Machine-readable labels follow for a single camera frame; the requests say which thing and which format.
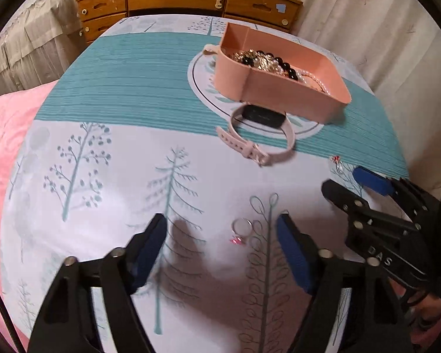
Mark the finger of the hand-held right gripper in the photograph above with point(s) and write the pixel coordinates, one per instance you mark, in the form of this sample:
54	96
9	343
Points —
373	180
349	206

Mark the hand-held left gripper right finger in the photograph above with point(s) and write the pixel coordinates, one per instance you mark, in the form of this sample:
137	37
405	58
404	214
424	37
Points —
294	253

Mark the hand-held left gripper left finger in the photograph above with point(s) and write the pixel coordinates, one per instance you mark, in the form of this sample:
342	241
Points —
149	250

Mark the pink jewelry box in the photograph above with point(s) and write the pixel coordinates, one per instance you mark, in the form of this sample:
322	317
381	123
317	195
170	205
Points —
279	92

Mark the small silver earring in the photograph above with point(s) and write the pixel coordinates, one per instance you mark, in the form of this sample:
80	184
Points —
337	163

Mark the pink smart band watch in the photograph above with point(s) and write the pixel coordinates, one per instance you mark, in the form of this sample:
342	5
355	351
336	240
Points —
264	116

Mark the tree print tablecloth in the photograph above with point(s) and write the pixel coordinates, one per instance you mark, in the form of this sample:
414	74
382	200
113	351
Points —
132	117

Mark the white leaf print curtain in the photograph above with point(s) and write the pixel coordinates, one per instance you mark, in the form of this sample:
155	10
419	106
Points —
371	25

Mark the pink blanket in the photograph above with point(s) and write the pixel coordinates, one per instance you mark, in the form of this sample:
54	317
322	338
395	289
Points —
7	136

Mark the blue sticker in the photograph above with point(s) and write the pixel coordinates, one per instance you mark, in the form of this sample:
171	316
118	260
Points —
281	8

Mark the white drawer hook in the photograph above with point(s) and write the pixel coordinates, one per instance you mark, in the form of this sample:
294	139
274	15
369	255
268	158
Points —
219	0

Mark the white lace cover cloth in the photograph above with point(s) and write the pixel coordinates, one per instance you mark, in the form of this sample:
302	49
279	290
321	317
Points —
29	33

